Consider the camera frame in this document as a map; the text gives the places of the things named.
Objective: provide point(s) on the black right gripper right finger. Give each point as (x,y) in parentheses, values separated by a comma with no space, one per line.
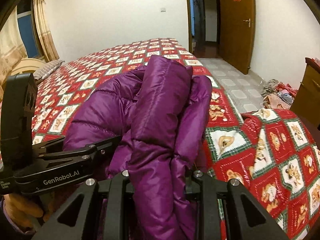
(230,206)

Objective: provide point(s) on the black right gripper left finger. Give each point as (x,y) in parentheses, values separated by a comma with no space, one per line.
(79,216)

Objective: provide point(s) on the purple down jacket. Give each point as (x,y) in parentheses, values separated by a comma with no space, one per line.
(160,111)

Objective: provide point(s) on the person's left hand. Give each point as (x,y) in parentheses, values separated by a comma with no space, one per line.
(18,210)

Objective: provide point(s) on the red patchwork bed quilt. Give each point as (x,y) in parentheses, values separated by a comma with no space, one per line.
(270,151)

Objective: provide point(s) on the grey striped pillow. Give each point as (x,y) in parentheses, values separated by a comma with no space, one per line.
(42,73)

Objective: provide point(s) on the cream wooden headboard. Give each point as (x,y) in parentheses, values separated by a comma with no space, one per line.
(25,65)

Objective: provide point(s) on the clutter pile on floor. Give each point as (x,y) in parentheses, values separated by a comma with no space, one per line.
(277,95)

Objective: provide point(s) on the brown wooden cabinet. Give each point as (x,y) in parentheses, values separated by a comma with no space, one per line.
(306,103)

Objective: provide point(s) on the window with blue pane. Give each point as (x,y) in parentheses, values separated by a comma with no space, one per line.
(27,28)

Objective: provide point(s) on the beige patterned curtain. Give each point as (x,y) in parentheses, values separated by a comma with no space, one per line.
(43,31)

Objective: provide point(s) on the brown wooden door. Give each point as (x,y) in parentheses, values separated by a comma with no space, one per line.
(237,33)

